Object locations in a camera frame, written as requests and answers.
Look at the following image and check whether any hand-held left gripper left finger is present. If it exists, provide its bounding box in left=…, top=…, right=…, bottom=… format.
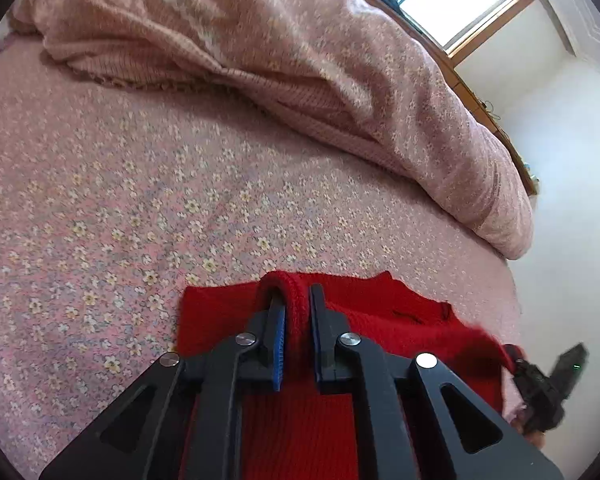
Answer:
left=39, top=292, right=287, bottom=480

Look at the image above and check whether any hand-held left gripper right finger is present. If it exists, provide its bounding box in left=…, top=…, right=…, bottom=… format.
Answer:
left=307, top=284, right=566, bottom=480

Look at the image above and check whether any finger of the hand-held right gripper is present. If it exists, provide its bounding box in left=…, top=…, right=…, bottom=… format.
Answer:
left=504, top=343, right=529, bottom=377

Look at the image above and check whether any red knit cardigan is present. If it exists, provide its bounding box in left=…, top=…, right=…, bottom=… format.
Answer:
left=172, top=270, right=531, bottom=480

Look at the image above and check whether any person's right hand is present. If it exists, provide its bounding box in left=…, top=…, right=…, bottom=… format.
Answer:
left=510, top=407, right=548, bottom=448

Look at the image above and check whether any wooden window ledge shelf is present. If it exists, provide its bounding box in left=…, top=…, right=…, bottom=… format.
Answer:
left=350, top=0, right=541, bottom=198

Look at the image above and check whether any pink floral duvet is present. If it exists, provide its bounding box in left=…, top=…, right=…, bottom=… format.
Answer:
left=10, top=0, right=533, bottom=261

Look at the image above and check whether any white door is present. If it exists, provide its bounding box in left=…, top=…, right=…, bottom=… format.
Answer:
left=525, top=0, right=600, bottom=91

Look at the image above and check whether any window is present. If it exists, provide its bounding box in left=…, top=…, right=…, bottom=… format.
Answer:
left=395, top=0, right=536, bottom=58

